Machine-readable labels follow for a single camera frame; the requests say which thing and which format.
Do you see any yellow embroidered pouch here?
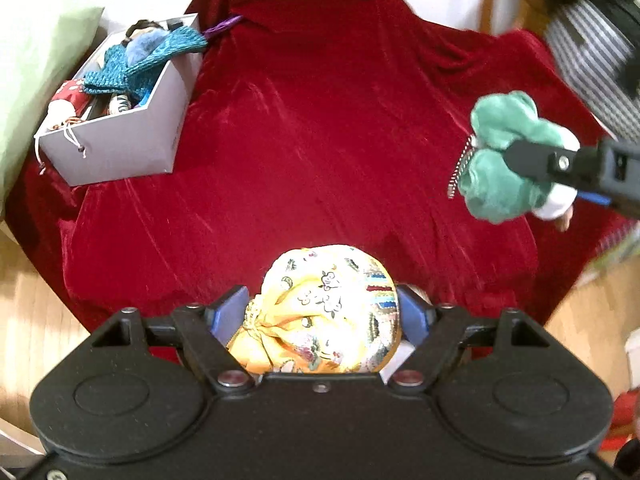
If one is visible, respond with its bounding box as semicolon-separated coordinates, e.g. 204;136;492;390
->
226;244;401;375

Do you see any red dress doll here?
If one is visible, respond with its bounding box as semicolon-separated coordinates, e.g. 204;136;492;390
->
44;77;97;134

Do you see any red velvet cloth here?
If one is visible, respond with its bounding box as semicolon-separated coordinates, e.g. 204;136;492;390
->
5;0;640;361

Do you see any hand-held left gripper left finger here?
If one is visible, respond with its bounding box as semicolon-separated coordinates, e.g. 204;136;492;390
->
90;285;252;389

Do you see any purple ribbon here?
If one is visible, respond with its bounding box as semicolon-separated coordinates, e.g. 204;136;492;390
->
202;14;247;39

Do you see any grey paper box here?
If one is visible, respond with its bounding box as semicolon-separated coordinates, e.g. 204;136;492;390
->
34;12;204;187

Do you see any teal knitted doll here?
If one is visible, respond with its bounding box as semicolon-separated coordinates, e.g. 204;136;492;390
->
81;24;208;99

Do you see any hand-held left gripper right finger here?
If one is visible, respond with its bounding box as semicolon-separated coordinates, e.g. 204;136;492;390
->
395;290;552;389

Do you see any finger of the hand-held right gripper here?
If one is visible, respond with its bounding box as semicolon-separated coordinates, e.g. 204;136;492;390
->
574;191;615;207
502;139;585;185

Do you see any green velvet dress doll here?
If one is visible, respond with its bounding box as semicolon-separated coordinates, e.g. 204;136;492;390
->
446;90;582;234

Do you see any light green pillow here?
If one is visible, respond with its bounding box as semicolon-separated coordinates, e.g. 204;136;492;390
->
0;6;106;222

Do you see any striped cloth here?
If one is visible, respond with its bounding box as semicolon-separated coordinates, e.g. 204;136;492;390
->
542;0;640;138

